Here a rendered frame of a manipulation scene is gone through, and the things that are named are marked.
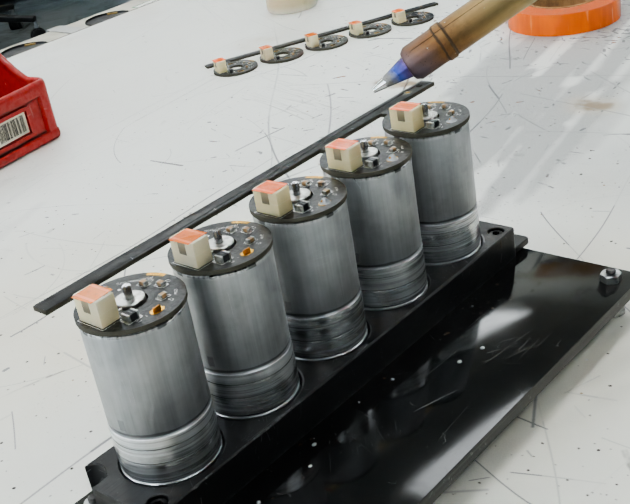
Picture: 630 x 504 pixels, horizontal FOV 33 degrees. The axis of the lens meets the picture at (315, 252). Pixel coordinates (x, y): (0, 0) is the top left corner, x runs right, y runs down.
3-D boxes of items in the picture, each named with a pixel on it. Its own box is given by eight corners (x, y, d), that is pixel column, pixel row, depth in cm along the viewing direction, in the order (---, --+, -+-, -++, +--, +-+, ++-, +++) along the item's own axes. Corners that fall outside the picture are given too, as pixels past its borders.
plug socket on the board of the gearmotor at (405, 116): (430, 123, 30) (427, 100, 29) (412, 134, 29) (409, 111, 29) (407, 120, 30) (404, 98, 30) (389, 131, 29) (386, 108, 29)
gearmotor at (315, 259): (389, 351, 29) (364, 181, 26) (333, 398, 27) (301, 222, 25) (322, 329, 30) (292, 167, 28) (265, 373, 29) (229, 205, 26)
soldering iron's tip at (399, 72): (381, 103, 22) (420, 76, 22) (368, 84, 22) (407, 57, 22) (378, 96, 23) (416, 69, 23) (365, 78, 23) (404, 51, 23)
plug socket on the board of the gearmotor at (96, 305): (130, 312, 22) (122, 285, 22) (99, 332, 22) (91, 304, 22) (106, 304, 23) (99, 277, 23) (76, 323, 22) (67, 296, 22)
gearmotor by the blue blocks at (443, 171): (498, 260, 32) (484, 103, 30) (454, 297, 31) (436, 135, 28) (433, 245, 34) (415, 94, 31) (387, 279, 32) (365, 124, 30)
